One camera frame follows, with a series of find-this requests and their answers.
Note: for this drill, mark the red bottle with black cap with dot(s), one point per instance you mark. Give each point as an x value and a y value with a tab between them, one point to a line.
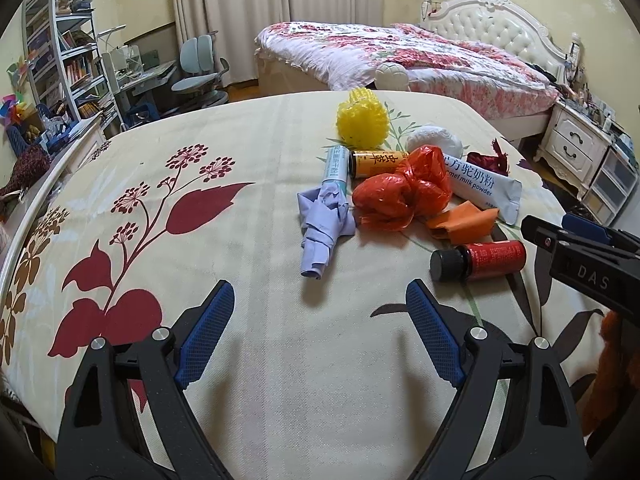
492	257

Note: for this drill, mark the cream window curtain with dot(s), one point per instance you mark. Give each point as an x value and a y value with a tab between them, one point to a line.
240	10

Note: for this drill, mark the white round bedpost knob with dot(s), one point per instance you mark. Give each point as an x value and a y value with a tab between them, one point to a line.
392	76

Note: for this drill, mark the dark maroon knitted cloth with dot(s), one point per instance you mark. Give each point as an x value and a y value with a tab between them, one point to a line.
27	165

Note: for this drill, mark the clear plastic drawer unit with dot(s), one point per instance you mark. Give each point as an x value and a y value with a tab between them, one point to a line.
607	180

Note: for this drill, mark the colourful pinwheel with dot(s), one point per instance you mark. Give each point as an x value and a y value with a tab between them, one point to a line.
12	110

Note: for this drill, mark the pink floral quilt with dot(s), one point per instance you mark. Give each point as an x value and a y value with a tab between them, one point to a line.
350	50

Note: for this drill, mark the light blue tube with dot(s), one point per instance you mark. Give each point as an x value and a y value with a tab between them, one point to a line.
336	167

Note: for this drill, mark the white desk lamp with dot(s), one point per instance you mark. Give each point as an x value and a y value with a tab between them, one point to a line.
112	35

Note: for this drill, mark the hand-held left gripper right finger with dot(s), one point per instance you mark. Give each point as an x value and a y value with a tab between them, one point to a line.
430	330

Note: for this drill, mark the white curved bookshelf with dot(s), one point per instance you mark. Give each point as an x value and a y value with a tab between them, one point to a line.
60	55

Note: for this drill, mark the pastel pinwheel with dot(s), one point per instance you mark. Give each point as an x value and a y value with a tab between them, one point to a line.
17	72

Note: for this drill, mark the white carved nightstand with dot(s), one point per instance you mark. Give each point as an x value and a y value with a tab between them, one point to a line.
570	140

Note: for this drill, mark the white curved cabinet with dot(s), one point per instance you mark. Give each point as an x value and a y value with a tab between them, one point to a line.
85	145

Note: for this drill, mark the dark red cloth scrap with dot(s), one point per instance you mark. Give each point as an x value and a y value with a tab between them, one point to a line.
492	160

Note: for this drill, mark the blue plastic basket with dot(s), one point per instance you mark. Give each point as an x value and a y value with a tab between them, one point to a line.
20	140

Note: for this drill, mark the white tufted headboard bed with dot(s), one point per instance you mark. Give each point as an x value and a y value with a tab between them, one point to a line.
500	25

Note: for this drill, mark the lavender paper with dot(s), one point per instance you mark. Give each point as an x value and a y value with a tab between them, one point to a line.
322	220

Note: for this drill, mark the pile of small clutter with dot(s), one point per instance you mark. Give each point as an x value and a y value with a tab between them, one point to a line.
590	105

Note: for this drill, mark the white bag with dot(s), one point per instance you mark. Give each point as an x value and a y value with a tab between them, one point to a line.
432	140

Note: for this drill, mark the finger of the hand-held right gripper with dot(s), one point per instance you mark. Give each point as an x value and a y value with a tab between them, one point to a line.
540	232

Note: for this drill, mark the red plastic bag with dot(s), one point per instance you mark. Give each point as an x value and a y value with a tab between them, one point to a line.
395	195

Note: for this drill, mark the yellow foam fruit net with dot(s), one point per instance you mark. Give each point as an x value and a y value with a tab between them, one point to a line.
362	120

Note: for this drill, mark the person's orange fleece clothing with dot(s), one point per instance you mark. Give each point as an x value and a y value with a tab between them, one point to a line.
607	370

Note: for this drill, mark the pale blue desk chair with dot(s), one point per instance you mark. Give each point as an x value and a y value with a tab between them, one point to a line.
200	52

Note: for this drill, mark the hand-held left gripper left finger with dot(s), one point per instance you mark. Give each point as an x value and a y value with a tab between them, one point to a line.
207	330

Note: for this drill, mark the grey study desk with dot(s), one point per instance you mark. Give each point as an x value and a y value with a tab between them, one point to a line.
150	72

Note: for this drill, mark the yellow label brown bottle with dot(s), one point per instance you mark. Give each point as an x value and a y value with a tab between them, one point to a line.
375	162

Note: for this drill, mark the white milk powder sachet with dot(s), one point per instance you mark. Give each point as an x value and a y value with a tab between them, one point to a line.
482	187

